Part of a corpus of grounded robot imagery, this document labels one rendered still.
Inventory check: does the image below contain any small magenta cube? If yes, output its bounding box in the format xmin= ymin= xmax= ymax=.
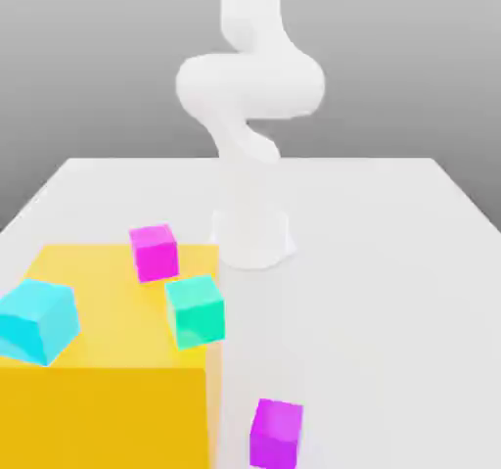
xmin=128 ymin=223 xmax=180 ymax=284

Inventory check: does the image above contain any small green cube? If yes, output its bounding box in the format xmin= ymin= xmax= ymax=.
xmin=164 ymin=274 xmax=227 ymax=352

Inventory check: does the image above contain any small purple cube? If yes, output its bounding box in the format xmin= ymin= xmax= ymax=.
xmin=249 ymin=398 xmax=304 ymax=469

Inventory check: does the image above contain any small cyan cube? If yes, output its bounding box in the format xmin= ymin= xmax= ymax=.
xmin=0 ymin=278 xmax=82 ymax=368

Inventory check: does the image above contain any large yellow box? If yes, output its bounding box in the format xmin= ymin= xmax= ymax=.
xmin=0 ymin=244 xmax=223 ymax=469

